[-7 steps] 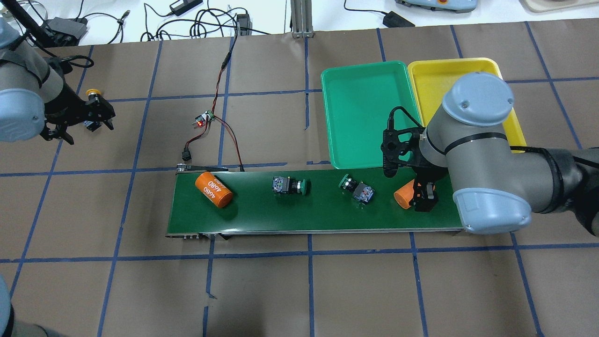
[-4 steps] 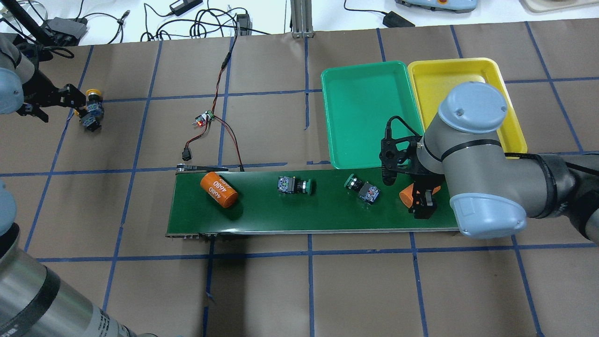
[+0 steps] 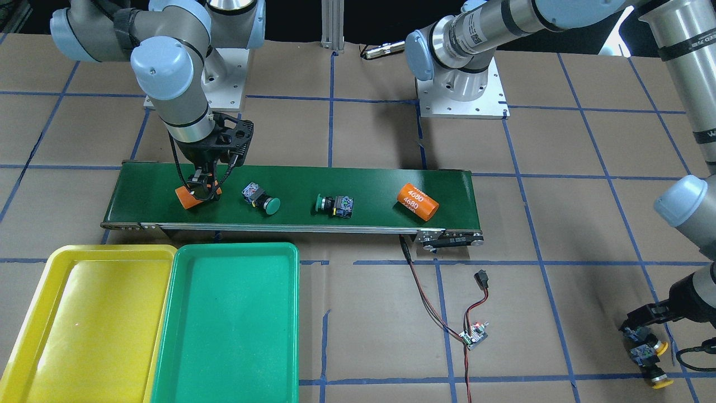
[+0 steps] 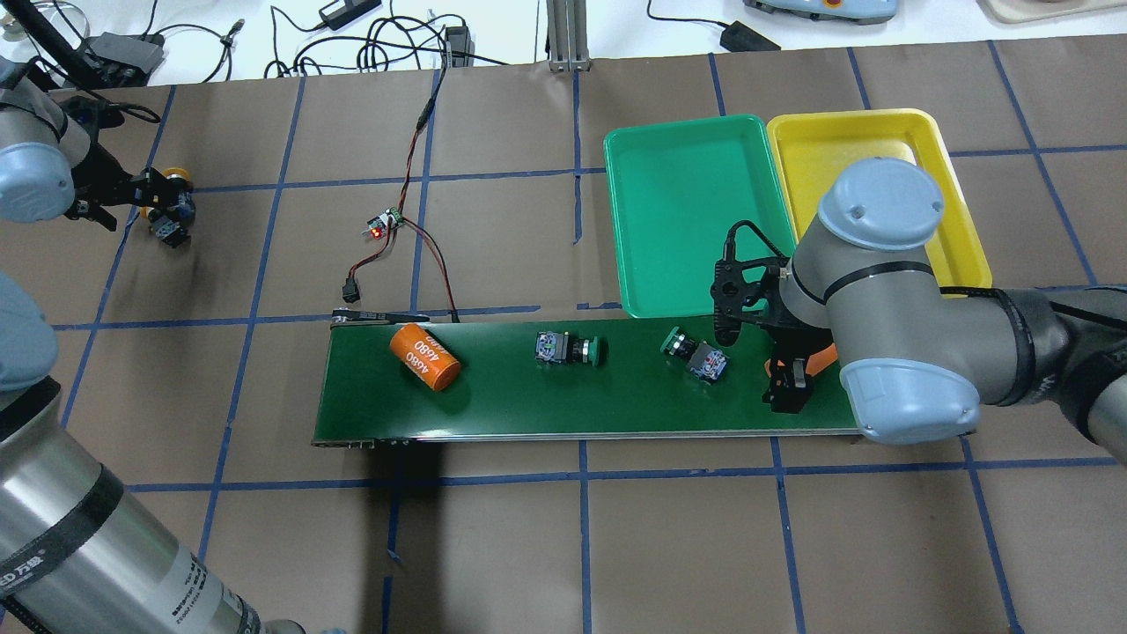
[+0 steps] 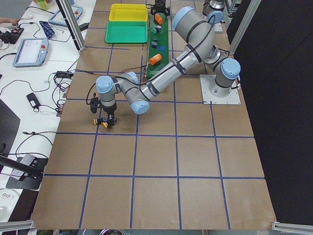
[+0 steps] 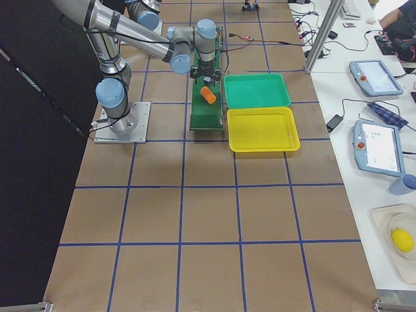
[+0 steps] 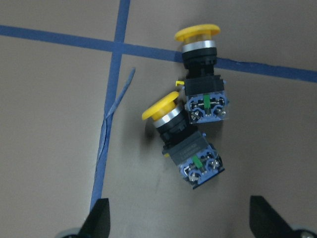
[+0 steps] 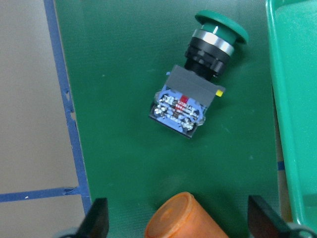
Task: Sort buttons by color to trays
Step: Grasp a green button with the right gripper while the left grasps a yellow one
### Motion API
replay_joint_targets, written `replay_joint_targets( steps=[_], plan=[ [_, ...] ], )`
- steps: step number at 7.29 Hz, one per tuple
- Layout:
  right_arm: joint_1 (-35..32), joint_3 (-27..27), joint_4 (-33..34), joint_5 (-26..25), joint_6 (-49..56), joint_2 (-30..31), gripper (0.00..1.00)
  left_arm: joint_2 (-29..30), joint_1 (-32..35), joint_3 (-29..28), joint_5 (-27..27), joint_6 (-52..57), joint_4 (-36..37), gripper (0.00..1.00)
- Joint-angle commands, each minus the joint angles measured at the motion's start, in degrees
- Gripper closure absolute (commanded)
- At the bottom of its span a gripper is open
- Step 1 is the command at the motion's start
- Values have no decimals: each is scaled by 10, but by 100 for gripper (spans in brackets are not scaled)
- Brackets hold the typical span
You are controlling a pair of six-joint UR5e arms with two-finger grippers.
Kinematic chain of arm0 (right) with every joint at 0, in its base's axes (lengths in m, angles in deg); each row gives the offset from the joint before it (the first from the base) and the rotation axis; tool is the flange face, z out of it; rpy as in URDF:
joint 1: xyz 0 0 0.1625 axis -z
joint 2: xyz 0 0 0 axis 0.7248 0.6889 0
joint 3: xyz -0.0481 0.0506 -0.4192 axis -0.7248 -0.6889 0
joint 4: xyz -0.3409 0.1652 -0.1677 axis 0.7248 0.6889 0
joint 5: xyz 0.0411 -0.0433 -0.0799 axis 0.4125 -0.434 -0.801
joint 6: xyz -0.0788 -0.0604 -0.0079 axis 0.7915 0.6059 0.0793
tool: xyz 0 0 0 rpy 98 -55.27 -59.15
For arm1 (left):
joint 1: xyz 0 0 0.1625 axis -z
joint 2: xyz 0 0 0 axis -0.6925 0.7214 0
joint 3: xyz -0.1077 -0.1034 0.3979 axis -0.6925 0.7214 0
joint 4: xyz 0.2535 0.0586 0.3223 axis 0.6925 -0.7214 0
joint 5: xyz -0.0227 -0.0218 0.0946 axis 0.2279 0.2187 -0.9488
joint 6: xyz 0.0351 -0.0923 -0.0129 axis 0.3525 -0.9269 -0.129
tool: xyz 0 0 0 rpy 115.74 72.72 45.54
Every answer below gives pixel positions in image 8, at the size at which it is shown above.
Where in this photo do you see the green push button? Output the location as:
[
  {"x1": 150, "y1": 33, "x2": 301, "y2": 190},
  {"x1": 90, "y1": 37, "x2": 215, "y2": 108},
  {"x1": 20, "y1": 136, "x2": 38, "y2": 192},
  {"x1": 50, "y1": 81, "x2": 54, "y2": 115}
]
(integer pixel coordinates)
[{"x1": 149, "y1": 10, "x2": 249, "y2": 138}]

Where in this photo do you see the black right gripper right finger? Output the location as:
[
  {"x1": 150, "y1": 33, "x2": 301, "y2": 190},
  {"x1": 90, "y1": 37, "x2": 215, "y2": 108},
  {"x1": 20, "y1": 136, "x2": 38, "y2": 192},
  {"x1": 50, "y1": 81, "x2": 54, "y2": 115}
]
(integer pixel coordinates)
[{"x1": 248, "y1": 195, "x2": 294, "y2": 238}]

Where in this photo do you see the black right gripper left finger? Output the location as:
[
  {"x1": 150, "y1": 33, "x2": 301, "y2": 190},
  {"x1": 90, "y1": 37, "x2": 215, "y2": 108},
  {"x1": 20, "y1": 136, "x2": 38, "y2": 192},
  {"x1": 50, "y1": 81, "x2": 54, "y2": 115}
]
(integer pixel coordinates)
[{"x1": 76, "y1": 198, "x2": 109, "y2": 238}]

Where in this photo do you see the green conveyor belt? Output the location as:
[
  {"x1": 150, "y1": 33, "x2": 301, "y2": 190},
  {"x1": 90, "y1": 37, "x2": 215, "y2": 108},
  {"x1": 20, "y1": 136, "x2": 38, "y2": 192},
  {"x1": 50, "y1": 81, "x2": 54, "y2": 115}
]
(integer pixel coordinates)
[{"x1": 54, "y1": 0, "x2": 278, "y2": 238}]

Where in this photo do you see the green plastic tray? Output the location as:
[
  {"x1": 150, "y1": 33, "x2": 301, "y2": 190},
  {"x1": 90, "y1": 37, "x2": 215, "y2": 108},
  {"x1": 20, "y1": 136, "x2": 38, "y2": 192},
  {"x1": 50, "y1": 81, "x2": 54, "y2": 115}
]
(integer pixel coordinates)
[{"x1": 266, "y1": 0, "x2": 317, "y2": 230}]

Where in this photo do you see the plain orange cylinder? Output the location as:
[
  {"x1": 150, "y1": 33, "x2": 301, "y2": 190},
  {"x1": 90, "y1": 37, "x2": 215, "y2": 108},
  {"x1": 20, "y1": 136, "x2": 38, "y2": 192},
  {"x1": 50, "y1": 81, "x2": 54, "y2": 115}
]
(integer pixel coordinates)
[{"x1": 144, "y1": 192, "x2": 228, "y2": 238}]

